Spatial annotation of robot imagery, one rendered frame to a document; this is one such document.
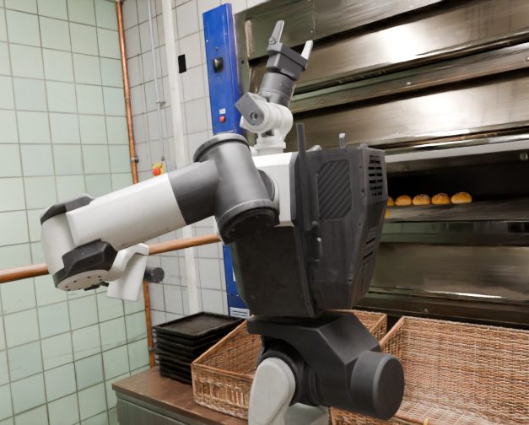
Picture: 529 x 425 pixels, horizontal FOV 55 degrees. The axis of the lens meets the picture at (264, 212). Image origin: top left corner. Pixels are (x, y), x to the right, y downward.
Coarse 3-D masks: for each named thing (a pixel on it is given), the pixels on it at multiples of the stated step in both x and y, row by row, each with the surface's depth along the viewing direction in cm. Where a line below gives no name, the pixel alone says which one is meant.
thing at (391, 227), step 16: (384, 224) 183; (400, 224) 179; (416, 224) 175; (432, 224) 172; (448, 224) 168; (464, 224) 164; (480, 224) 161; (496, 224) 158; (512, 224) 155; (528, 224) 152
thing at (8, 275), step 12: (180, 240) 147; (192, 240) 150; (204, 240) 154; (216, 240) 158; (156, 252) 141; (36, 264) 116; (0, 276) 109; (12, 276) 111; (24, 276) 113; (36, 276) 116
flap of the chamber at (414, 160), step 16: (496, 144) 142; (512, 144) 139; (528, 144) 136; (400, 160) 161; (416, 160) 158; (432, 160) 158; (448, 160) 157; (464, 160) 156; (480, 160) 156; (496, 160) 155; (512, 160) 155; (528, 160) 154
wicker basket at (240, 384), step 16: (368, 320) 187; (384, 320) 181; (224, 336) 197; (256, 336) 211; (384, 336) 182; (208, 352) 190; (224, 352) 196; (240, 352) 203; (256, 352) 210; (192, 368) 183; (208, 368) 178; (224, 368) 196; (240, 368) 203; (192, 384) 184; (208, 384) 189; (224, 384) 173; (240, 384) 169; (208, 400) 180; (224, 400) 174; (240, 400) 169; (240, 416) 169
